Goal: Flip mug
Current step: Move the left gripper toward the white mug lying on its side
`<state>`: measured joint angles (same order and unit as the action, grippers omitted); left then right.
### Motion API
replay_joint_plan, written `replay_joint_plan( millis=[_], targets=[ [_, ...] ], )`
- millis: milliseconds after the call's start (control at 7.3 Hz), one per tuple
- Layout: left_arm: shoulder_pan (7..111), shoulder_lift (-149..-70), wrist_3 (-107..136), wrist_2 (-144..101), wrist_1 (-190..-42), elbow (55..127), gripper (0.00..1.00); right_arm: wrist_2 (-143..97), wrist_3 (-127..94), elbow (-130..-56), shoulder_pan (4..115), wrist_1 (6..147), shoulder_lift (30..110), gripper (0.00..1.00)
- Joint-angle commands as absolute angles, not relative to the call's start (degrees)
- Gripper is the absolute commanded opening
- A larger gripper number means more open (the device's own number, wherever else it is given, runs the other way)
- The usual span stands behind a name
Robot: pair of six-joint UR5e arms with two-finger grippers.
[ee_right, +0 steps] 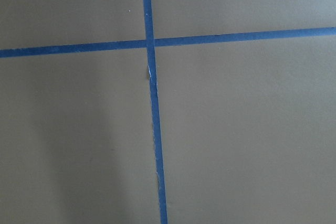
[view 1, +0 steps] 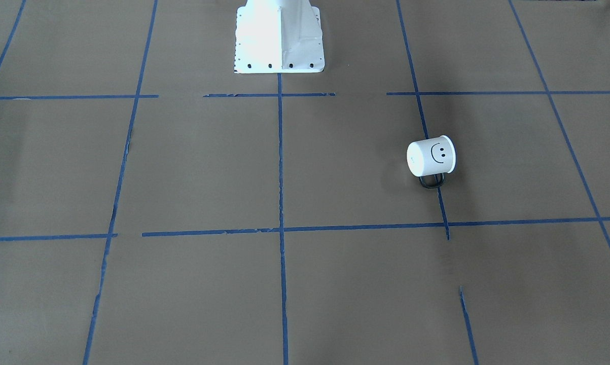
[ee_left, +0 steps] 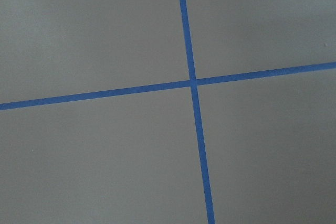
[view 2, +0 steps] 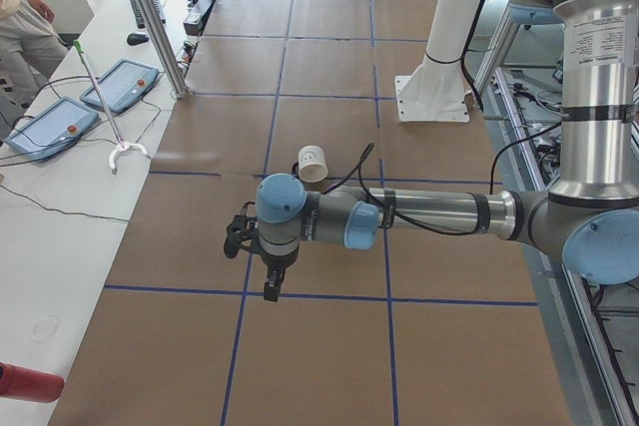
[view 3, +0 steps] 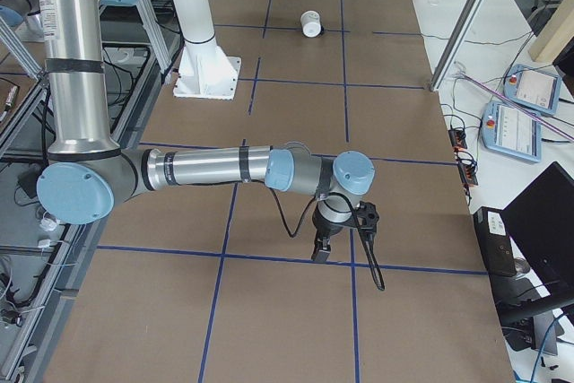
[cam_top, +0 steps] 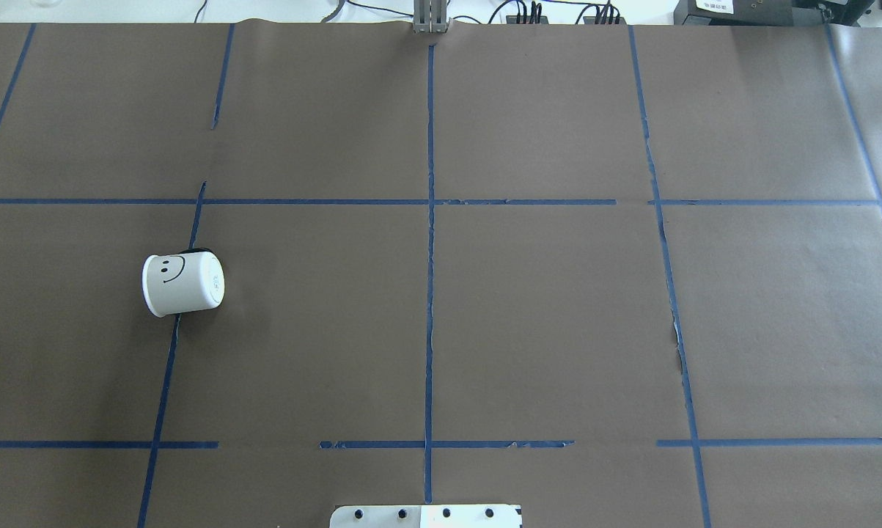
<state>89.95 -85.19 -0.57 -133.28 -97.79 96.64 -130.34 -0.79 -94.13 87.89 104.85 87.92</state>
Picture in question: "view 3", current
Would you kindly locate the orange black connector strip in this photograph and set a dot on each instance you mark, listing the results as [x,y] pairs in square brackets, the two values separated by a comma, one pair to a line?
[466,162]

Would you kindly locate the upper teach pendant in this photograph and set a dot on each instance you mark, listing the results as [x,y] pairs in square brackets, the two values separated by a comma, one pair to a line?
[533,88]

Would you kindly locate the aluminium frame post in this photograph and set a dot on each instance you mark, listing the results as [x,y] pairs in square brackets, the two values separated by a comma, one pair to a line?
[455,42]

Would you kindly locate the black box device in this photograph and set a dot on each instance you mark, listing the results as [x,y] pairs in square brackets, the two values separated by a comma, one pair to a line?
[494,242]

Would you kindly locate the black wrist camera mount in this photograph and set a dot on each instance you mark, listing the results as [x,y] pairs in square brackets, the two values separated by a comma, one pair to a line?
[368,217]

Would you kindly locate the teach pendant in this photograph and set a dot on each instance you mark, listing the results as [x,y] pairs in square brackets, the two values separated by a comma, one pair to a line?
[533,88]
[512,131]

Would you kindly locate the lower teach pendant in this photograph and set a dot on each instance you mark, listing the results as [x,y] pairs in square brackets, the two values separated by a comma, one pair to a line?
[512,131]

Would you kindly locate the white mug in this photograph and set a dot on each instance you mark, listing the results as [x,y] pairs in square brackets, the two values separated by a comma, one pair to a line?
[311,24]

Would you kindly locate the white pedestal column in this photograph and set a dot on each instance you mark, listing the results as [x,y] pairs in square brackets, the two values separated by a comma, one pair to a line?
[204,71]

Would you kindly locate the black laptop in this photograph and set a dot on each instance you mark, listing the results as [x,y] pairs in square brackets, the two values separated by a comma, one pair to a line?
[540,221]

